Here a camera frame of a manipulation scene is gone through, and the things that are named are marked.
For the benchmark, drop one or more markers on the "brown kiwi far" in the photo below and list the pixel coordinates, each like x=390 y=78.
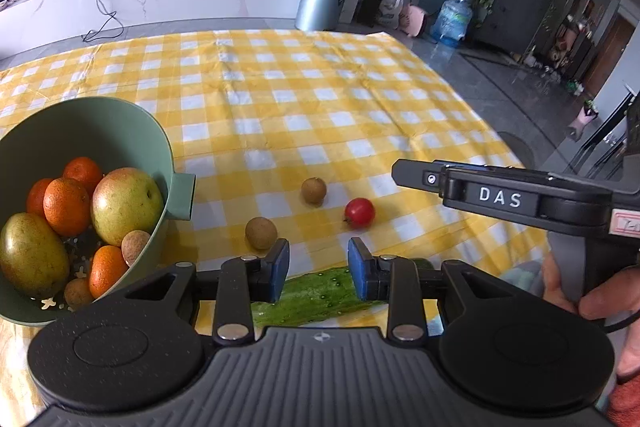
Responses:
x=313 y=190

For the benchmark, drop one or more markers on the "orange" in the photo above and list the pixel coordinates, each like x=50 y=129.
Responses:
x=82 y=172
x=36 y=202
x=66 y=206
x=107 y=269

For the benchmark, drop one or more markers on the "white bag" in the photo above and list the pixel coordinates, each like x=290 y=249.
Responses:
x=390 y=12

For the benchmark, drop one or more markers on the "teal patterned cloth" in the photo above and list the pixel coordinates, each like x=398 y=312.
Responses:
x=522 y=279

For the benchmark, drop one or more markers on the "brown wooden door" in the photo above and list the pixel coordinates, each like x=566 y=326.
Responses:
x=610 y=57

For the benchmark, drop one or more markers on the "green-red mango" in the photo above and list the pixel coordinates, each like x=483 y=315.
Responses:
x=127 y=207

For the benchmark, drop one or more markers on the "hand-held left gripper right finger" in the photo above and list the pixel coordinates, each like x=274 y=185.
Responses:
x=358 y=269

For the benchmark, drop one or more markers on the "yellow-green mango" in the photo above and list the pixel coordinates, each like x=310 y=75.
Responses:
x=32 y=257

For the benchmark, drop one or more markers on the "yellow checked tablecloth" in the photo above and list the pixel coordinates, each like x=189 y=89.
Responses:
x=300 y=107

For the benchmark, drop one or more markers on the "person's right hand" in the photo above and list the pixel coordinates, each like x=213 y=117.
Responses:
x=615 y=297

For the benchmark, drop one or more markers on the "red tomato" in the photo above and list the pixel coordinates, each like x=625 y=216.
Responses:
x=359 y=212

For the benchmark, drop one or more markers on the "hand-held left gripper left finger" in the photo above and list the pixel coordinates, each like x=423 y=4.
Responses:
x=278 y=269

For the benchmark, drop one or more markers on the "brown kiwi near bowl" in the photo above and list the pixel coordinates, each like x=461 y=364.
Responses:
x=260 y=232

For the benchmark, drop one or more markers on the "blue water jug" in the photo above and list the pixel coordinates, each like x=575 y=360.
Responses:
x=452 y=19

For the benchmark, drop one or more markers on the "brown longan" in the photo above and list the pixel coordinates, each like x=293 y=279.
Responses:
x=77 y=293
x=136 y=247

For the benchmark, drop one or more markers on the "dark grey cabinet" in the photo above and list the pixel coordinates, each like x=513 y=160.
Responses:
x=510 y=14

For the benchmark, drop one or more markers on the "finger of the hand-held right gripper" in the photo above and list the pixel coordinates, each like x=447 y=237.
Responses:
x=415 y=174
x=455 y=194

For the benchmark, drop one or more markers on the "person's right forearm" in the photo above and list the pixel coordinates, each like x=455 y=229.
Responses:
x=631 y=352

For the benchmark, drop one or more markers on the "green colander bowl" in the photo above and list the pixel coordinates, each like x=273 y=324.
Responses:
x=125 y=127

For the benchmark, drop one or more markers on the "green cucumber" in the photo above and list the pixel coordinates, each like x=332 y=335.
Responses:
x=320 y=292

